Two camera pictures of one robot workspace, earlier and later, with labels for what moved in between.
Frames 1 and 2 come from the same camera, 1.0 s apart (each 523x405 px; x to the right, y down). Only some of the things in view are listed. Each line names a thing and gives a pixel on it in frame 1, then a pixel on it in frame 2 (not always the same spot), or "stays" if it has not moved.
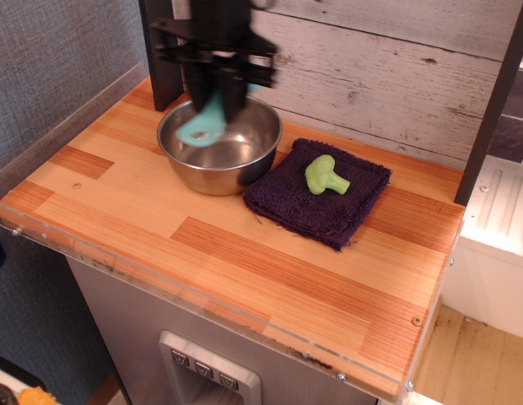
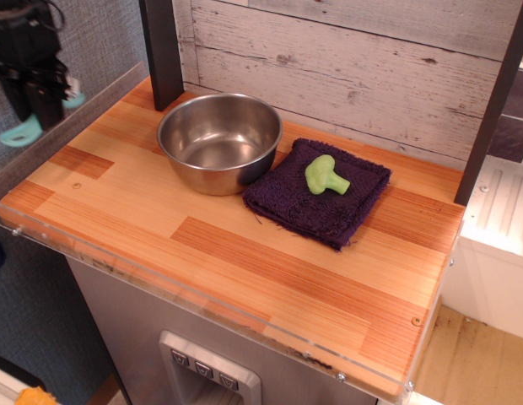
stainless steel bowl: [245, 152] stays
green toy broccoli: [320, 175] stays
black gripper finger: [234, 91] → [45, 104]
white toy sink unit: [489, 274] stays
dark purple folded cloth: [281, 197] stays
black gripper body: [217, 38] → [25, 49]
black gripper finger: [202, 81] → [19, 95]
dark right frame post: [492, 116] stays
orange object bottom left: [35, 396] stays
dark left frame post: [166, 76] stays
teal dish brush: [206, 126] → [30, 132]
